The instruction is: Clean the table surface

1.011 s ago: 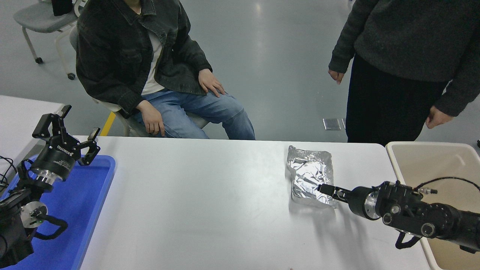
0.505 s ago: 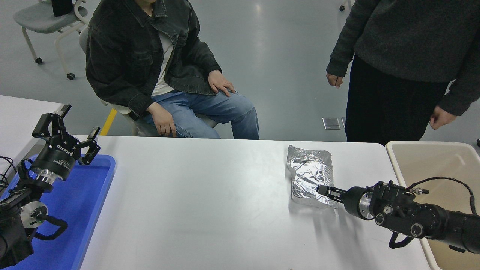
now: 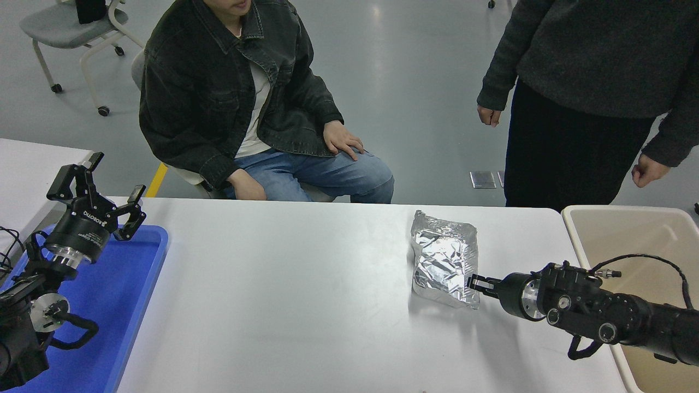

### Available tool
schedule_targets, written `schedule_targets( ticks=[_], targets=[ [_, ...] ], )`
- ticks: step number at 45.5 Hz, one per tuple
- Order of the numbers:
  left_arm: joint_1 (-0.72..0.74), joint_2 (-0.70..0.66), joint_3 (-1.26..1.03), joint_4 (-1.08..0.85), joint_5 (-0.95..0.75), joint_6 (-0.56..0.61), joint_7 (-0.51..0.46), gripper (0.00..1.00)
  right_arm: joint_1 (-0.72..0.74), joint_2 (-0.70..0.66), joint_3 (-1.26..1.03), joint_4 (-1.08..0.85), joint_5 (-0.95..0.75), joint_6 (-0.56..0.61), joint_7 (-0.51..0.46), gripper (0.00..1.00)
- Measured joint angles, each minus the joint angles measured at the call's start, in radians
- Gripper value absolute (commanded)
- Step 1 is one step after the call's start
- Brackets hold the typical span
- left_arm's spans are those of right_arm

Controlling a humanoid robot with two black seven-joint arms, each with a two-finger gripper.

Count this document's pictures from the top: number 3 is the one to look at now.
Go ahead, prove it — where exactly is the large pale beige bin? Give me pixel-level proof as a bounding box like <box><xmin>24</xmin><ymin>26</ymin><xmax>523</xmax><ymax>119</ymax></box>
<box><xmin>561</xmin><ymin>205</ymin><xmax>699</xmax><ymax>393</ymax></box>

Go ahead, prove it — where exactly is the seated person's left hand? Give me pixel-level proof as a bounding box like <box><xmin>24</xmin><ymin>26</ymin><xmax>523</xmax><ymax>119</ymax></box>
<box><xmin>323</xmin><ymin>120</ymin><xmax>365</xmax><ymax>162</ymax></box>

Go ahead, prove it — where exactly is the standing person's right hand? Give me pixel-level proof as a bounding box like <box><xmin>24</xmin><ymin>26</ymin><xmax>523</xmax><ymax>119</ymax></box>
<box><xmin>477</xmin><ymin>105</ymin><xmax>503</xmax><ymax>128</ymax></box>

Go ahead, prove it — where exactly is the blue plastic tray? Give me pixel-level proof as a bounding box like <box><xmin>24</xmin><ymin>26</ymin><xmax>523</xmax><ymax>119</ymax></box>
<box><xmin>0</xmin><ymin>224</ymin><xmax>169</xmax><ymax>393</ymax></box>

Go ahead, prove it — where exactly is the seated person's right hand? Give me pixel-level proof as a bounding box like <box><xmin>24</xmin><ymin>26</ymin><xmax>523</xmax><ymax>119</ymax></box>
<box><xmin>227</xmin><ymin>169</ymin><xmax>267</xmax><ymax>201</ymax></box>

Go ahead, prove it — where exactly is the pale chair under seated person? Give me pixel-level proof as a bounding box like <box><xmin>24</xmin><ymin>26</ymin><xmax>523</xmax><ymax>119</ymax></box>
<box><xmin>131</xmin><ymin>49</ymin><xmax>336</xmax><ymax>203</ymax></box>

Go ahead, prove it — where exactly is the seated person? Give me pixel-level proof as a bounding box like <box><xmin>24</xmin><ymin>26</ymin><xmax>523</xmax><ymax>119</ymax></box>
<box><xmin>139</xmin><ymin>0</ymin><xmax>395</xmax><ymax>204</ymax></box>

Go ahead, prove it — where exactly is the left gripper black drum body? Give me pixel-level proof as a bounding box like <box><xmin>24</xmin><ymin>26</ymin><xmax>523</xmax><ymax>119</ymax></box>
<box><xmin>46</xmin><ymin>198</ymin><xmax>116</xmax><ymax>263</ymax></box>

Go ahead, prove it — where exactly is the black bag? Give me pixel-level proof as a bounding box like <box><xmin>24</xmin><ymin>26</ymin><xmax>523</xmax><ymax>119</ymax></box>
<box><xmin>75</xmin><ymin>0</ymin><xmax>107</xmax><ymax>24</ymax></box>

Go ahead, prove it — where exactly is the standing person's left hand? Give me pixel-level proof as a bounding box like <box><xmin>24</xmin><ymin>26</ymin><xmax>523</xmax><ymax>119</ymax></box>
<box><xmin>631</xmin><ymin>153</ymin><xmax>671</xmax><ymax>188</ymax></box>

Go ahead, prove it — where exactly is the thin black cable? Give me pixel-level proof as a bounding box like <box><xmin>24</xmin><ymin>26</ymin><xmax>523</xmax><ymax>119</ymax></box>
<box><xmin>0</xmin><ymin>227</ymin><xmax>25</xmax><ymax>282</ymax></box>

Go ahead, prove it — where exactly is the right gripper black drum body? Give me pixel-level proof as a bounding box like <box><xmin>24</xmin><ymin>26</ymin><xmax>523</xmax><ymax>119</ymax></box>
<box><xmin>498</xmin><ymin>272</ymin><xmax>533</xmax><ymax>320</ymax></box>

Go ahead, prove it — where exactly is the standing person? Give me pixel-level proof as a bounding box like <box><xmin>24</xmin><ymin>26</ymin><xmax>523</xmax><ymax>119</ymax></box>
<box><xmin>477</xmin><ymin>0</ymin><xmax>699</xmax><ymax>213</ymax></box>

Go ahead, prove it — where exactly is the grey wheeled chair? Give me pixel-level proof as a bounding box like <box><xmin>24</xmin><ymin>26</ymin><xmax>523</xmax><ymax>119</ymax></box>
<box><xmin>20</xmin><ymin>0</ymin><xmax>145</xmax><ymax>117</ymax></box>

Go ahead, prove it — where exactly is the silver foil tray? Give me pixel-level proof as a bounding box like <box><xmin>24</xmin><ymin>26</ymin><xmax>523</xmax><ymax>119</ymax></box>
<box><xmin>411</xmin><ymin>210</ymin><xmax>481</xmax><ymax>310</ymax></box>

